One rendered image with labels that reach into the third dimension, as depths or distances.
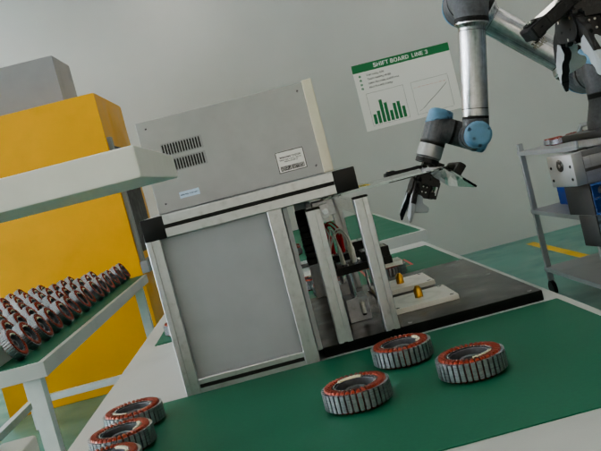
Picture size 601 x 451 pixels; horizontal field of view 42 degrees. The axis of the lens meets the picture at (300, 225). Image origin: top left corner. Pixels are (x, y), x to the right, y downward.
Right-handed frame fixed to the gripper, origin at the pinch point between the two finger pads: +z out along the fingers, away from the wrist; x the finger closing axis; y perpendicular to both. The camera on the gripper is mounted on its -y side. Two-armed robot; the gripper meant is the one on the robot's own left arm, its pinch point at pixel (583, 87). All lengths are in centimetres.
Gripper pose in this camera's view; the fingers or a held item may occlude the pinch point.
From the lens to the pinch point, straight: 157.6
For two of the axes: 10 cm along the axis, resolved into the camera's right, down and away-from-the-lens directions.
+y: 9.5, -2.6, 1.7
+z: 2.5, 9.7, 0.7
